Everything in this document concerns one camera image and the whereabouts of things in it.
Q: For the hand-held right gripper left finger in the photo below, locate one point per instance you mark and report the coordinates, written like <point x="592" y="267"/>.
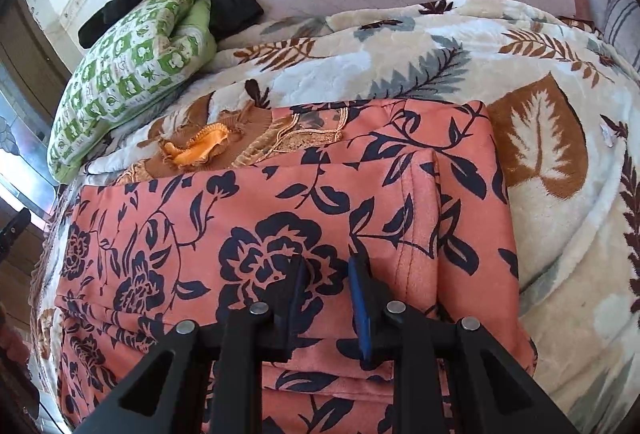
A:
<point x="299" y="294"/>

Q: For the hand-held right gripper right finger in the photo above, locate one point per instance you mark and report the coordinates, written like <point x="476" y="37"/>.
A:
<point x="359" y="309"/>

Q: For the orange floral print garment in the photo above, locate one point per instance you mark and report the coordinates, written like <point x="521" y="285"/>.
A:
<point x="250" y="214"/>

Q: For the wooden door with patterned glass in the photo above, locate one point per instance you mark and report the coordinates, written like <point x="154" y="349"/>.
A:
<point x="20" y="133"/>

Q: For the brown embroidered lace cloth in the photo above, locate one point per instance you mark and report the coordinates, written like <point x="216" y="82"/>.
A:
<point x="255" y="123"/>

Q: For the green checked pillow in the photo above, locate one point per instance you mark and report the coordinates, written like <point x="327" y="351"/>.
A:
<point x="125" y="73"/>

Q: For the leaf print fleece blanket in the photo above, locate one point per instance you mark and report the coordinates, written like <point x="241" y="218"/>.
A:
<point x="550" y="214"/>

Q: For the grey striped pillow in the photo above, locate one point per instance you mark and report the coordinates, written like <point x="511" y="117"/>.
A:
<point x="622" y="13"/>

